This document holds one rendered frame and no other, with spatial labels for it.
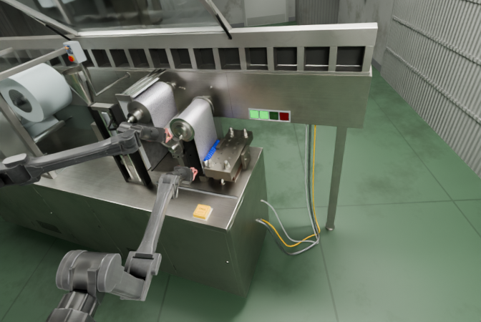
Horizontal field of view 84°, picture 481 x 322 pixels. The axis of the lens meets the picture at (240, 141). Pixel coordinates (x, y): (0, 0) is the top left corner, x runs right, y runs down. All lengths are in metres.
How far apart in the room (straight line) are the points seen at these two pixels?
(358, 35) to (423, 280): 1.74
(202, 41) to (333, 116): 0.81
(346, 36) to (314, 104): 0.37
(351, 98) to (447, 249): 1.56
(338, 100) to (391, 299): 1.41
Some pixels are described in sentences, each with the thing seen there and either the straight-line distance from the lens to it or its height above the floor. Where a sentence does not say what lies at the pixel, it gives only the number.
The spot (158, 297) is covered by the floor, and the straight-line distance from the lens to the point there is 2.36.
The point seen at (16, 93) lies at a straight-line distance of 2.02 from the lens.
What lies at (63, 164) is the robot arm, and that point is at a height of 1.44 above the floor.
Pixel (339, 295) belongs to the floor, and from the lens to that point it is 2.22.
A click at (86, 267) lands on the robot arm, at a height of 1.51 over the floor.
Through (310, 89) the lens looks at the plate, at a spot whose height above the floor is 1.36.
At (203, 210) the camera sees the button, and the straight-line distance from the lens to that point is 1.44.
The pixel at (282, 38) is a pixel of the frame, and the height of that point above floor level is 1.62.
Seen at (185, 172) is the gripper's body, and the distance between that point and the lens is 1.38.
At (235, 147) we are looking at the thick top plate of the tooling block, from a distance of 1.62.
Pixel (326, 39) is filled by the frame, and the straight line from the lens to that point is 1.37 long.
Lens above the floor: 2.00
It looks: 36 degrees down
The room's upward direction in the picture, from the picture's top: 8 degrees counter-clockwise
